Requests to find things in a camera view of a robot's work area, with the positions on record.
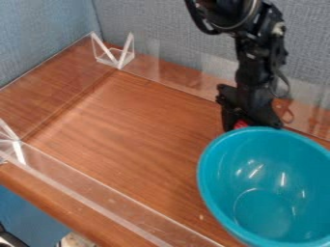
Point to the clear acrylic barrier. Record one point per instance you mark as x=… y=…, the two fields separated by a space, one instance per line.
x=134 y=216
x=305 y=111

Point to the blue plastic bowl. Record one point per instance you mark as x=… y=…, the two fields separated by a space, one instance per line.
x=263 y=180

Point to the red strawberry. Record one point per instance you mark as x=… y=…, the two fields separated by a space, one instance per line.
x=240 y=124

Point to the clear acrylic corner bracket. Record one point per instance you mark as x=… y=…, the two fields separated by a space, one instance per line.
x=113 y=57

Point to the clear acrylic front barrier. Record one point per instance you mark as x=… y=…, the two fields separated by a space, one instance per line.
x=134 y=216

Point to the clear acrylic back barrier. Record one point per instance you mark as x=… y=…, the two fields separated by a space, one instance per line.
x=305 y=111

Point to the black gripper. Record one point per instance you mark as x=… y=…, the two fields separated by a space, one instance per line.
x=246 y=104

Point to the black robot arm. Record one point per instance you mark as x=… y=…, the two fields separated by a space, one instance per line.
x=254 y=23

